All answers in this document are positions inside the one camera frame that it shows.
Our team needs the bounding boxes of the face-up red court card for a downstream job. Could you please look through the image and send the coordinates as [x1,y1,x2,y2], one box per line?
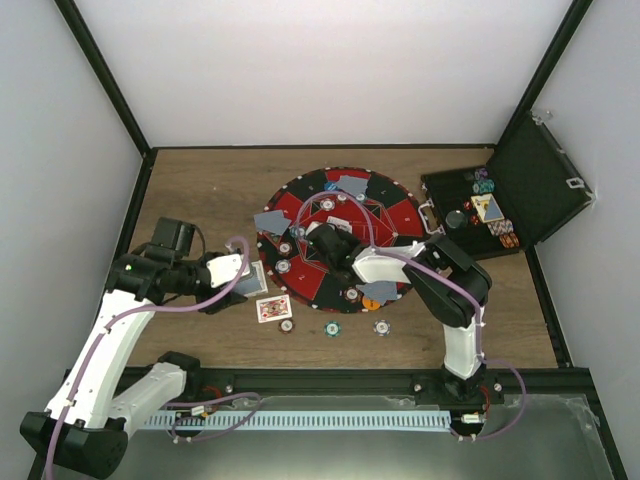
[326,216,353,233]

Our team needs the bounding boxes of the green blue fifty chip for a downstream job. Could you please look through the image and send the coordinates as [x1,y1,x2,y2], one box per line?
[290,226,305,238]

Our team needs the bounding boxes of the grey playing card deck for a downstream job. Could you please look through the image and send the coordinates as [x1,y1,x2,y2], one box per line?
[233,261,268,298]

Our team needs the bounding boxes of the face-down blue playing card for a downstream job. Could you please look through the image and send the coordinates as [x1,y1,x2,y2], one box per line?
[254,210,292,236]

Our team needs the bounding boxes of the face-up queen playing card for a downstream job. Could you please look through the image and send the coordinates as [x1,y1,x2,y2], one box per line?
[256,295,293,323]

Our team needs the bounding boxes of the green blue chip stack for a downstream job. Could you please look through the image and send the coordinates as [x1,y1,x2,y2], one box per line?
[324,322,341,337]

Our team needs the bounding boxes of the red black chip stack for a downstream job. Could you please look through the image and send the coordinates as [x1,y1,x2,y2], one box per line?
[279,319,295,333]

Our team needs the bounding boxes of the purple white chip stack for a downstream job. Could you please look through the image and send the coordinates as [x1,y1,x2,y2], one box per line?
[373,320,391,336]

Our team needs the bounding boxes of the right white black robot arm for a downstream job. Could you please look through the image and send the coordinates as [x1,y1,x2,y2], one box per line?
[303,222,492,403]

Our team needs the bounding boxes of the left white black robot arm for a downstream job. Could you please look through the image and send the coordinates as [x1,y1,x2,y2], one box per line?
[20,217,250,479]

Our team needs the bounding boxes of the round red black poker mat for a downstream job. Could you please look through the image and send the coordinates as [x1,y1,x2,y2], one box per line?
[257,167,426,314]

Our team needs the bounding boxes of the orange round blind button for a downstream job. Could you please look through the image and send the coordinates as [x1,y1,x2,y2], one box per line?
[362,297,381,311]

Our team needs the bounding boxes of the black round puck in case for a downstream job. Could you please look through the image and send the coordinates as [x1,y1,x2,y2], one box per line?
[445,210,468,230]

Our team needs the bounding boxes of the card deck in case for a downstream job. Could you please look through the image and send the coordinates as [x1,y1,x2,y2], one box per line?
[471,193,505,223]

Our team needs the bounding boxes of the teal chips in case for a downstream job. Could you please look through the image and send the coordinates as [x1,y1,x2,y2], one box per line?
[472,179,495,195]

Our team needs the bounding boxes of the orange chips in case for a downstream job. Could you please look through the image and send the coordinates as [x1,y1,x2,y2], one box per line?
[499,232,520,249]

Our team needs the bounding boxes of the black poker chip case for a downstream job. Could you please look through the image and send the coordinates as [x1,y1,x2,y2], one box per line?
[421,113,595,259]

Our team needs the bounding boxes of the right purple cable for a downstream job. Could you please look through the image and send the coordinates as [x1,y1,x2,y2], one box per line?
[295,192,489,361]

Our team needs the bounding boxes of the purple cable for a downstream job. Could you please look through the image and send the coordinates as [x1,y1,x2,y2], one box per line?
[42,236,252,480]
[295,192,489,361]

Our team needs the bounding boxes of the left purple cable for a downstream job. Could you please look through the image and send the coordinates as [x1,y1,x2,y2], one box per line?
[42,236,252,480]

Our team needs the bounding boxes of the light blue slotted cable duct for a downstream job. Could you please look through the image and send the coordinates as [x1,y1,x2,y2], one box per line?
[142,410,451,432]

